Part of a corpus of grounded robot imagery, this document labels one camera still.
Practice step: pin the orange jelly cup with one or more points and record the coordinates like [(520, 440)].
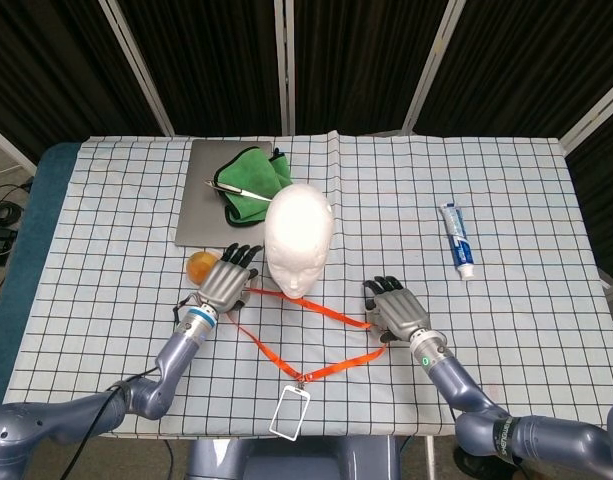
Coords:
[(198, 267)]

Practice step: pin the grey closed laptop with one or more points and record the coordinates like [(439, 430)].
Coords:
[(201, 210)]

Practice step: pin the blue white toothpaste tube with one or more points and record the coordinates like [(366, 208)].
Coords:
[(458, 240)]

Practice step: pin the green microfibre cloth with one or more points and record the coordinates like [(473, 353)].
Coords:
[(246, 175)]

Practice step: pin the white clear badge holder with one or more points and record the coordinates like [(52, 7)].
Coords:
[(288, 412)]

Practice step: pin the white black checkered tablecloth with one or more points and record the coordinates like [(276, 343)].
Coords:
[(111, 225)]

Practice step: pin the blue-grey robot torso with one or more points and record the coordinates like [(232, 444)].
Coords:
[(286, 460)]

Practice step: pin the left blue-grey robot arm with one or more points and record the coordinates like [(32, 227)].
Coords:
[(176, 350)]

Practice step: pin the teal table pad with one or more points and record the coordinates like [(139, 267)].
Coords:
[(21, 250)]

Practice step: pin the dark folding screen white frame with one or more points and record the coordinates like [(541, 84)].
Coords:
[(221, 60)]

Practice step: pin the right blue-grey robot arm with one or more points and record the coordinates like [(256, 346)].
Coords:
[(451, 375)]

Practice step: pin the white foam mannequin head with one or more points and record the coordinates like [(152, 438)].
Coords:
[(298, 235)]

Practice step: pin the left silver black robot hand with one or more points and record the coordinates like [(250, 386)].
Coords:
[(226, 285)]

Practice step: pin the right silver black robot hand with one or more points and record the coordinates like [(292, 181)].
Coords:
[(398, 310)]

